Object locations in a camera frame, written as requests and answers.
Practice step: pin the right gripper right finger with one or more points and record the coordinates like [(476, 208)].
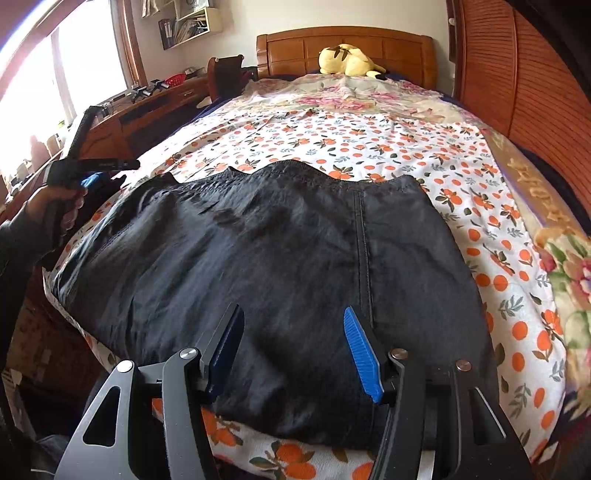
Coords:
[(442, 423)]

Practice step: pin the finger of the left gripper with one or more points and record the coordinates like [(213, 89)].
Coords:
[(106, 165), (96, 180)]

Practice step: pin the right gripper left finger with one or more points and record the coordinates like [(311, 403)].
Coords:
[(145, 422)]

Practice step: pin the black jacket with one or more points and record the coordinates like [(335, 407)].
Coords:
[(293, 247)]

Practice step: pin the person's left hand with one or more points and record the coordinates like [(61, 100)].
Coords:
[(55, 209)]

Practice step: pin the wooden desk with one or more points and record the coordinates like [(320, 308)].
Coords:
[(132, 131)]

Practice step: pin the red bowl on desk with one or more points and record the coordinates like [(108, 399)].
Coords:
[(175, 80)]

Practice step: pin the wooden chair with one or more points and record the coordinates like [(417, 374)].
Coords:
[(227, 77)]

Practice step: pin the floral pink blanket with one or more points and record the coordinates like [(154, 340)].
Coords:
[(557, 234)]

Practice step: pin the yellow plush toy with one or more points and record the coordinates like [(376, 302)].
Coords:
[(348, 60)]

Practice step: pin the wooden louvered wardrobe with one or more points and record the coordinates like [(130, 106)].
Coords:
[(510, 77)]

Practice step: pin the camera mount on left gripper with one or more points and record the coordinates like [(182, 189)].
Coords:
[(78, 131)]

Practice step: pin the white wall shelf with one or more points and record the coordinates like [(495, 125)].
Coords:
[(186, 20)]

